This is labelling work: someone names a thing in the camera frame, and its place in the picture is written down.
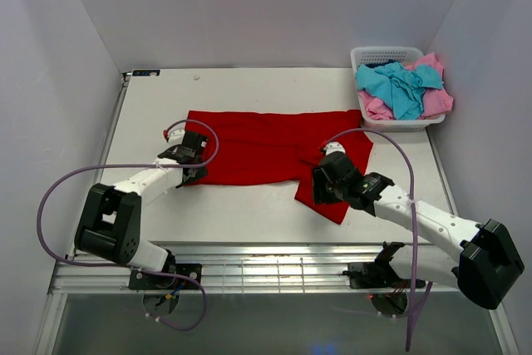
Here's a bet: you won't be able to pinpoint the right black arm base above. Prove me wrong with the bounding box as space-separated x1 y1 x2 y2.
342 242 411 289

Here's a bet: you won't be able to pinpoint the blue white label sticker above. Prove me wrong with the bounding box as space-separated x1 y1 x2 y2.
131 70 160 76

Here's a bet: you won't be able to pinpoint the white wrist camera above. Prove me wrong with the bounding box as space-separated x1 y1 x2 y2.
320 141 346 156
163 128 186 145

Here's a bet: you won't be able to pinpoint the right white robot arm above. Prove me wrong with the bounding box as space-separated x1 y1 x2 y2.
312 151 525 309

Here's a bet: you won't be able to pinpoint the red t shirt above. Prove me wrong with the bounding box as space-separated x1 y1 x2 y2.
185 110 372 224

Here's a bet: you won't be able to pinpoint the pink t shirt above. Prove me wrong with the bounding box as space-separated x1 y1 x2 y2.
358 53 454 120

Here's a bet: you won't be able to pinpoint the turquoise t shirt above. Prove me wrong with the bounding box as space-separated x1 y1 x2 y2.
355 62 444 121

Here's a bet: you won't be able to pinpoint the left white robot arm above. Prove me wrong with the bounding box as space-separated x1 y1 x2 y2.
74 129 208 273

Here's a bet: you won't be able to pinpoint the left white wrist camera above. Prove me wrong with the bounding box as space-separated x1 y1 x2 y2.
163 128 186 145

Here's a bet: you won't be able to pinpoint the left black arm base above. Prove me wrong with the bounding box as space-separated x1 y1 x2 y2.
128 261 203 291

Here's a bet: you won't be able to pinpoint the white plastic basket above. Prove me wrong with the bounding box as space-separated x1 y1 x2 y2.
350 46 446 132

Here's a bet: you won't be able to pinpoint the aluminium frame rails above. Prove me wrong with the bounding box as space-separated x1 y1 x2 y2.
47 74 520 355

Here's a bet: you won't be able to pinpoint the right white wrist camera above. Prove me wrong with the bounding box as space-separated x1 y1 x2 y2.
320 141 346 156

